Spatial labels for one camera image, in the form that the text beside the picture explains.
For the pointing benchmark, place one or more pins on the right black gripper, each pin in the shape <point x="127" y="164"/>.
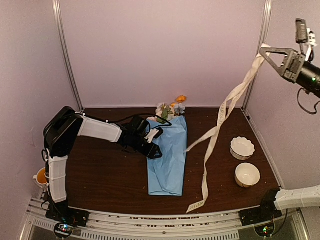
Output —
<point x="292" y="57"/>

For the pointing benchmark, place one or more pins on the right aluminium frame post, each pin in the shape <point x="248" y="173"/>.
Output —
<point x="264" y="30"/>

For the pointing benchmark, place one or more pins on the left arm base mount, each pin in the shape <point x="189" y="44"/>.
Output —
<point x="74" y="217"/>

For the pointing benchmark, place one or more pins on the round white bowl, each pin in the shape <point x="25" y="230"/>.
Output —
<point x="247" y="175"/>

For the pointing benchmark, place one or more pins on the beige printed ribbon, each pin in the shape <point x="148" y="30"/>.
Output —
<point x="225" y="110"/>

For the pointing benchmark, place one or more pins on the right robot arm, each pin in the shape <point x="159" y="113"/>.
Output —
<point x="296" y="198"/>

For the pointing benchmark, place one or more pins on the orange fake flower stem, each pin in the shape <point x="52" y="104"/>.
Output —
<point x="180" y="99"/>

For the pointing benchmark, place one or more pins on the light blue fake flower stem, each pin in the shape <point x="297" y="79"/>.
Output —
<point x="179" y="109"/>

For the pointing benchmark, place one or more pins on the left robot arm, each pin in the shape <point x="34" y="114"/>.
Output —
<point x="61" y="134"/>

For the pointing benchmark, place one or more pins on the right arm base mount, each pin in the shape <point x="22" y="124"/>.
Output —
<point x="258" y="215"/>

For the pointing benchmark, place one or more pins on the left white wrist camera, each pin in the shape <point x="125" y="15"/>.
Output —
<point x="154" y="134"/>

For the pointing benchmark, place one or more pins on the scalloped white bowl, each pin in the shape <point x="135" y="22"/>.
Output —
<point x="241" y="148"/>

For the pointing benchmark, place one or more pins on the cream rose fake flower stem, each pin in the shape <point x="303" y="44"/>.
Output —
<point x="164" y="112"/>

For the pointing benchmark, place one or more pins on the front aluminium rail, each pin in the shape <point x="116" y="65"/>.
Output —
<point x="226" y="225"/>

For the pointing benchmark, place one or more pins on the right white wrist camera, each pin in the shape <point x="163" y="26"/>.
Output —
<point x="306" y="39"/>

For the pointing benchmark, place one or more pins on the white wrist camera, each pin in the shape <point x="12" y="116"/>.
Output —
<point x="306" y="39"/>
<point x="154" y="134"/>

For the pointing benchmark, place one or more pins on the patterned cup orange inside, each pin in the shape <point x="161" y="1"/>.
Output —
<point x="40" y="179"/>

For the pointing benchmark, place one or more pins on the left aluminium frame post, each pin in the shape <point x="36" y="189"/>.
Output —
<point x="66" y="57"/>

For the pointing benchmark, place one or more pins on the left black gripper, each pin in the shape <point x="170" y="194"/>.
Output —
<point x="150" y="152"/>

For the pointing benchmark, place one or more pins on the aluminium frame post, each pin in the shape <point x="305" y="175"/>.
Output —
<point x="264" y="30"/>
<point x="66" y="57"/>

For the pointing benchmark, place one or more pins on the blue wrapping paper sheet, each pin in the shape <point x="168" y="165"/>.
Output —
<point x="166" y="174"/>

